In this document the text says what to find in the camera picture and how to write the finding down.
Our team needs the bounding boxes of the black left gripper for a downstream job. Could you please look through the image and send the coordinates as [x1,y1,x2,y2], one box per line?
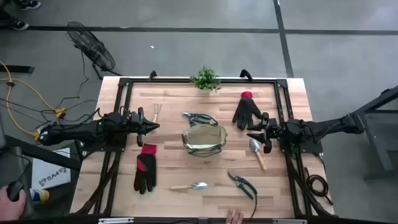
[129,107,160,147]

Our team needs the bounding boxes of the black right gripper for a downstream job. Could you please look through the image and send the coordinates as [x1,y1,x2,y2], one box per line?
[246,112,280,154]

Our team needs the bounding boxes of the hand cultivator wooden handle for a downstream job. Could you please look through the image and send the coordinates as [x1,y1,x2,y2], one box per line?
[152,103,162,123]

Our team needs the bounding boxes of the steel trowel wooden handle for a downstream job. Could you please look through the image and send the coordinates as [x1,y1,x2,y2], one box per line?
[248,138,267,171]
[170,182,208,192]

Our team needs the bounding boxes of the black glove red knit cuff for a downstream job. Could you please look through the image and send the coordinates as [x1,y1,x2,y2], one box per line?
[231,91,264,131]

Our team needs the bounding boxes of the black and red work glove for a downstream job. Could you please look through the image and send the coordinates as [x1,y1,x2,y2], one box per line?
[133,143,158,195]

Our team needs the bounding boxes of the green-handled pruning shears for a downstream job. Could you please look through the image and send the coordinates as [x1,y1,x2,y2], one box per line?
[182,111,218,127]

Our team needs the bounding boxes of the black-handled pruning shears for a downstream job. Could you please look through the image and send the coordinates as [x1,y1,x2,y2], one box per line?
[227,171,259,218]

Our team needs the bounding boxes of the cream canvas green-trimmed gardening bag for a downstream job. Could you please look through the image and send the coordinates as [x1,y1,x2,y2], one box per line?
[181,114,228,158]

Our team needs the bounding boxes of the green plant in white pot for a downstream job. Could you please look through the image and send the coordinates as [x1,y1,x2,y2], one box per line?
[189,65,222,95]

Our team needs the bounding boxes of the person's hand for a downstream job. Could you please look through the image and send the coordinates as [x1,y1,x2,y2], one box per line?
[225,208,245,224]
[0,185,27,222]

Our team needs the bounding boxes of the black floor fan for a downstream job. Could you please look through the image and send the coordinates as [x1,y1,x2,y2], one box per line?
[65,21,123,80]

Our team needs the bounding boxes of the dark side desk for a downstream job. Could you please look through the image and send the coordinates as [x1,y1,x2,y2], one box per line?
[0,133,82,224]

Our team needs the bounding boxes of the white printed paper sheet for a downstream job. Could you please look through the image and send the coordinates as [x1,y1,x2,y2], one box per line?
[30,147,72,190]

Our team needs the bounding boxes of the black metal stand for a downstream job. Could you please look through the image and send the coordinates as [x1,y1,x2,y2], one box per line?
[353,85,398,181]

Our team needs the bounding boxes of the blue and yellow bottle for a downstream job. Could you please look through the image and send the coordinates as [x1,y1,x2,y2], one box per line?
[29,188,50,205]

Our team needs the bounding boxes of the black floor bar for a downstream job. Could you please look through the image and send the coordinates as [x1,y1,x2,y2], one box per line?
[0,65,35,74]

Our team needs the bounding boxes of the person's shoe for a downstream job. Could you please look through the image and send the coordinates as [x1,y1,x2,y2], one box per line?
[14,0,42,10]
[0,14,29,31]

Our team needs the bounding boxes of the black metal table frame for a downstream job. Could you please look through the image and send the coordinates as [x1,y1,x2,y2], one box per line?
[76,77,335,218]

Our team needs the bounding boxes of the coiled black cable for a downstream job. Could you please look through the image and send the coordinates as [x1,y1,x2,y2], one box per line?
[303,166,334,206]

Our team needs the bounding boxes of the black fan cable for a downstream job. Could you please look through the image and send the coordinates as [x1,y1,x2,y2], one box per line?
[57,51,91,108]

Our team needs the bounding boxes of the yellow extension cable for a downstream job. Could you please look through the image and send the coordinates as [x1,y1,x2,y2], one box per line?
[0,60,68,141]

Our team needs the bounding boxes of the silver bracket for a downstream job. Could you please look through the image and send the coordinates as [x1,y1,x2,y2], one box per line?
[98,217,134,224]
[272,218,308,224]

